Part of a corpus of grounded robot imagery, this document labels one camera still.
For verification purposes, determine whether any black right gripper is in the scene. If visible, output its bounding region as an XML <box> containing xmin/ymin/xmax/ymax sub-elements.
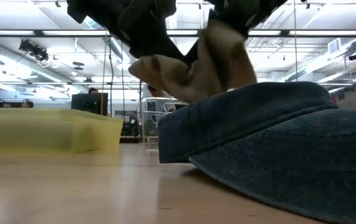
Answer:
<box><xmin>208</xmin><ymin>0</ymin><xmax>288</xmax><ymax>37</ymax></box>

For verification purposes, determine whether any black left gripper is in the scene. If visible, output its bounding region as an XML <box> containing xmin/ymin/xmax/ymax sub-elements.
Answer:
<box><xmin>66</xmin><ymin>0</ymin><xmax>187</xmax><ymax>62</ymax></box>

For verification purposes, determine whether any beige fabric hat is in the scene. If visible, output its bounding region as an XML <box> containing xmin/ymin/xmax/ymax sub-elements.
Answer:
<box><xmin>128</xmin><ymin>20</ymin><xmax>258</xmax><ymax>104</ymax></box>

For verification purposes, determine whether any blue denim hat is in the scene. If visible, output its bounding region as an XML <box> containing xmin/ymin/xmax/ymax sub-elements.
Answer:
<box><xmin>157</xmin><ymin>81</ymin><xmax>356</xmax><ymax>224</ymax></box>

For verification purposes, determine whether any clear plastic container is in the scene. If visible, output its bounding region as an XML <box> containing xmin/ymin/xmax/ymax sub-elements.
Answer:
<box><xmin>139</xmin><ymin>96</ymin><xmax>189</xmax><ymax>149</ymax></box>

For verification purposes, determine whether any black computer monitor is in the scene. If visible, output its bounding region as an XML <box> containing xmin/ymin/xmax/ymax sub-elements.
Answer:
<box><xmin>70</xmin><ymin>92</ymin><xmax>109</xmax><ymax>117</ymax></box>

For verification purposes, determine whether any black ceiling equipment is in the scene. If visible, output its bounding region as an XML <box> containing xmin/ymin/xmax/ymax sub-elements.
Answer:
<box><xmin>18</xmin><ymin>39</ymin><xmax>50</xmax><ymax>62</ymax></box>

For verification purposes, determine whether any yellow plastic bin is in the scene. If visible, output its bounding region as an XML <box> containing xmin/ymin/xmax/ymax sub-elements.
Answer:
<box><xmin>0</xmin><ymin>107</ymin><xmax>124</xmax><ymax>154</ymax></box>

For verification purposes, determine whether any thin hanging cable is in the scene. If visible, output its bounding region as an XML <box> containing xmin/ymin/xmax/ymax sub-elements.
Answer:
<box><xmin>293</xmin><ymin>0</ymin><xmax>299</xmax><ymax>82</ymax></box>

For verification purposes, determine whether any black hanging cable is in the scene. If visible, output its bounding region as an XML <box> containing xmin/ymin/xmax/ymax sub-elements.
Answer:
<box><xmin>108</xmin><ymin>40</ymin><xmax>115</xmax><ymax>118</ymax></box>

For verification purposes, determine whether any yellow hanging cable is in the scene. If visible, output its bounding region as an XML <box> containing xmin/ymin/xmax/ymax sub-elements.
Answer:
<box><xmin>100</xmin><ymin>30</ymin><xmax>108</xmax><ymax>116</ymax></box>

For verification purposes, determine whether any black overhead frame beam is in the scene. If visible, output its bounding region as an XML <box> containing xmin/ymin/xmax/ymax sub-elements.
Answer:
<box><xmin>0</xmin><ymin>29</ymin><xmax>356</xmax><ymax>39</ymax></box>

